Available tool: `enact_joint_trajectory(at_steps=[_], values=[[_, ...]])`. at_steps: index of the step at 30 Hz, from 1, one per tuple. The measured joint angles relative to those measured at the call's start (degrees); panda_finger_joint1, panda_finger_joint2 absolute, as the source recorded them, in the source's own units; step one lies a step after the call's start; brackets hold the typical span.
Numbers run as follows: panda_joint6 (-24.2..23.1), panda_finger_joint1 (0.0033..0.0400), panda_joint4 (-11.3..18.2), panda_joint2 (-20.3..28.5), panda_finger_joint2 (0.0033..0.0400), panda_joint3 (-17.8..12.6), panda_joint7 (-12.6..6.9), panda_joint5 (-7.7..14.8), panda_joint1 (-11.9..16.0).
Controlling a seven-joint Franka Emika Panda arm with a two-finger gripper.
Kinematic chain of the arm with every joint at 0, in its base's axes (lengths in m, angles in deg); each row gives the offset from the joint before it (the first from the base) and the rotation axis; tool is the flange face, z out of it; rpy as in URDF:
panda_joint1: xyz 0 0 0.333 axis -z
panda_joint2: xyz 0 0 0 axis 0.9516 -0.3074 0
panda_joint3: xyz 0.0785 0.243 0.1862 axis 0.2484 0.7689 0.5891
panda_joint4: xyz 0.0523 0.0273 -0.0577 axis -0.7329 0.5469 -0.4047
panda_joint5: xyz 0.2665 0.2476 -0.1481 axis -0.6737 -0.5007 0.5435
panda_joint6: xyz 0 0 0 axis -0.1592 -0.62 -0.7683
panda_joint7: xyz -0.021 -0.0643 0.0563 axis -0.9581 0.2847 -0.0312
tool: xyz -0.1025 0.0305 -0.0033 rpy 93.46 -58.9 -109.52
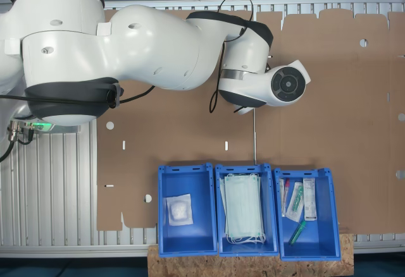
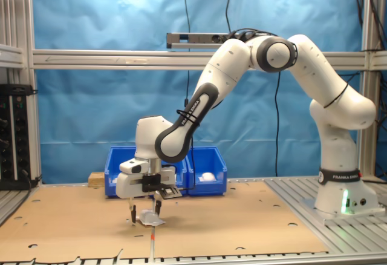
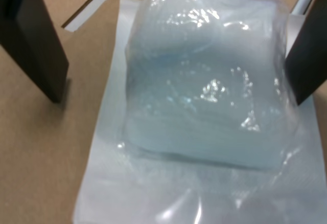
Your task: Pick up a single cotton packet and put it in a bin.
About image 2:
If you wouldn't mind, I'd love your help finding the blue bin holding cotton packet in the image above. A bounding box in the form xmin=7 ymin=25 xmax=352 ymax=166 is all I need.
xmin=184 ymin=146 xmax=228 ymax=197

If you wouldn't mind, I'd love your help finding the chipboard wood board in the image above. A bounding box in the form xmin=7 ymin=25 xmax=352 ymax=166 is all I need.
xmin=88 ymin=172 xmax=106 ymax=189

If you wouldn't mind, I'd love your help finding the blue bin holding syringes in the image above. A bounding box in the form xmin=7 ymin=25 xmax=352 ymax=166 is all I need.
xmin=104 ymin=146 xmax=138 ymax=198

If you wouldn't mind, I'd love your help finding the blue bin holding masks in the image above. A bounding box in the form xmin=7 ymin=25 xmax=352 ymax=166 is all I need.
xmin=161 ymin=146 xmax=189 ymax=198

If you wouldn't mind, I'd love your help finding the brown cardboard sheet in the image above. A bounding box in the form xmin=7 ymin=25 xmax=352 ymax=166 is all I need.
xmin=153 ymin=181 xmax=330 ymax=260
xmin=0 ymin=185 xmax=155 ymax=264

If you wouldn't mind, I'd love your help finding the black equipment rack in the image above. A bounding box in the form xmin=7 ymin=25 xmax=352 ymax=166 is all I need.
xmin=0 ymin=83 xmax=39 ymax=191

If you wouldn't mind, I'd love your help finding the horizontal aluminium beam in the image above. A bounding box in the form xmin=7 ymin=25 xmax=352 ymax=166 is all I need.
xmin=31 ymin=48 xmax=368 ymax=71

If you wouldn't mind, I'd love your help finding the silver power strip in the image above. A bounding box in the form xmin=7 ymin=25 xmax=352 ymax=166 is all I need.
xmin=166 ymin=31 xmax=242 ymax=50

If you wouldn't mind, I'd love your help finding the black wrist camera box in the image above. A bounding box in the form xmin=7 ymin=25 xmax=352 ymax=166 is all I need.
xmin=141 ymin=174 xmax=184 ymax=201

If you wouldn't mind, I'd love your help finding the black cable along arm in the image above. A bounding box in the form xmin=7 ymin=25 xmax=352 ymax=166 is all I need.
xmin=177 ymin=107 xmax=203 ymax=191

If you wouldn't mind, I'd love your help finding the hanging black cable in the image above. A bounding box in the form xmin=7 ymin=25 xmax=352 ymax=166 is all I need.
xmin=274 ymin=70 xmax=282 ymax=177
xmin=225 ymin=0 xmax=232 ymax=33
xmin=182 ymin=0 xmax=192 ymax=105

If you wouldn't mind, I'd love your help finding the aluminium frame post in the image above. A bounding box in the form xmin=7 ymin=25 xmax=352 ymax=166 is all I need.
xmin=0 ymin=0 xmax=42 ymax=185
xmin=358 ymin=0 xmax=387 ymax=178

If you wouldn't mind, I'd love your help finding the black cable bundle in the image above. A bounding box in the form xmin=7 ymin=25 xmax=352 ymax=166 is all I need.
xmin=343 ymin=0 xmax=387 ymax=75

